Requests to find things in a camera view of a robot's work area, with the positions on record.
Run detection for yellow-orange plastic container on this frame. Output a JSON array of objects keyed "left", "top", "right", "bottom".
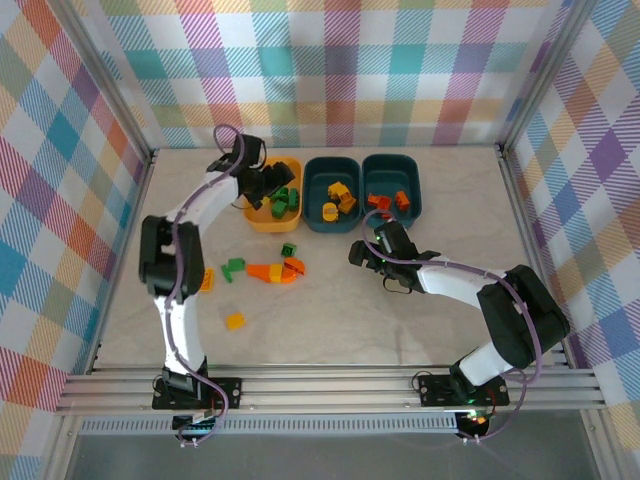
[{"left": 243, "top": 157, "right": 304, "bottom": 234}]

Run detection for dark teal plastic container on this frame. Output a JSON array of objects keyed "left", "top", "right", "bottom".
[
  {"left": 302, "top": 156, "right": 363, "bottom": 234},
  {"left": 360, "top": 153, "right": 424, "bottom": 230}
]

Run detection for orange curved printed lego piece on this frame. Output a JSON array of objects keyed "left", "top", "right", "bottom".
[{"left": 282, "top": 257, "right": 307, "bottom": 284}]

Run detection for orange black electronics board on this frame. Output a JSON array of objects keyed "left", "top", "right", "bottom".
[{"left": 457, "top": 409, "right": 492, "bottom": 437}]

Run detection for black electronics board green lights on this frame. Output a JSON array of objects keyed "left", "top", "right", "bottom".
[{"left": 172, "top": 410, "right": 221, "bottom": 436}]

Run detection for aluminium table side rail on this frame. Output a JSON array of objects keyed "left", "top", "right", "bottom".
[
  {"left": 497, "top": 148, "right": 576, "bottom": 369},
  {"left": 84, "top": 148, "right": 160, "bottom": 375}
]

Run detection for aluminium mounting rail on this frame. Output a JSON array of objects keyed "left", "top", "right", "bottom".
[{"left": 53, "top": 366, "right": 609, "bottom": 417}]

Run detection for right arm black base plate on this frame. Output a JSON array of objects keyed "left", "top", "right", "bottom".
[{"left": 417, "top": 372, "right": 511, "bottom": 409}]

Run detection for aluminium frame post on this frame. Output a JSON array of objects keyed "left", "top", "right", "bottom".
[
  {"left": 497, "top": 0, "right": 599, "bottom": 154},
  {"left": 47, "top": 0, "right": 157, "bottom": 164}
]

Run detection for grey slotted cable duct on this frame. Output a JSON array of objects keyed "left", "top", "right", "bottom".
[{"left": 78, "top": 417, "right": 461, "bottom": 437}]

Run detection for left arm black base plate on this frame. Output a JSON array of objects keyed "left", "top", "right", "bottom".
[{"left": 151, "top": 376, "right": 244, "bottom": 412}]

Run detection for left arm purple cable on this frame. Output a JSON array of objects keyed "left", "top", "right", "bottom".
[{"left": 162, "top": 124, "right": 251, "bottom": 449}]

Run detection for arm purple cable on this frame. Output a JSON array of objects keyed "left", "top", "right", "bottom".
[
  {"left": 362, "top": 208, "right": 546, "bottom": 446},
  {"left": 162, "top": 124, "right": 251, "bottom": 449}
]

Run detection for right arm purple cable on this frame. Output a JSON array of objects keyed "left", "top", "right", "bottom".
[{"left": 362, "top": 208, "right": 546, "bottom": 446}]

